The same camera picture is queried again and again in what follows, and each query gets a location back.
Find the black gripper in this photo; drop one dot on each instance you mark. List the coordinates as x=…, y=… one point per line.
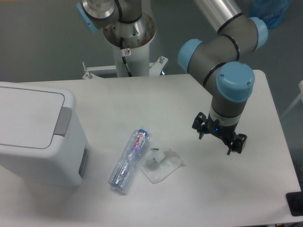
x=203, y=125

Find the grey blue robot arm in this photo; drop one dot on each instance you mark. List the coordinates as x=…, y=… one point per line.
x=214, y=65

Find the white trash can body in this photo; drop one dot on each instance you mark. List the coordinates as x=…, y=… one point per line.
x=61, y=163

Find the white trash can lid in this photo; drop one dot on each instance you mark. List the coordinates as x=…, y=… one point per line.
x=28, y=116

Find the clear plastic wrapper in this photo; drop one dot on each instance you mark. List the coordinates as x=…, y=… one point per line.
x=160, y=163

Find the black device at table edge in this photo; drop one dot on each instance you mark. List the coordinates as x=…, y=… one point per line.
x=295, y=203

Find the crushed clear plastic bottle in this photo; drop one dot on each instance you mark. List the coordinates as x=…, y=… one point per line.
x=132, y=154

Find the blue plastic bag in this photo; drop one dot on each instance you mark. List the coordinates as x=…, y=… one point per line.
x=271, y=12

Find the white frame at right edge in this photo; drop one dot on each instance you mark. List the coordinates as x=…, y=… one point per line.
x=298, y=98

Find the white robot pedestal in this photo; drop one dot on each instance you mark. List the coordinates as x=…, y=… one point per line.
x=131, y=49

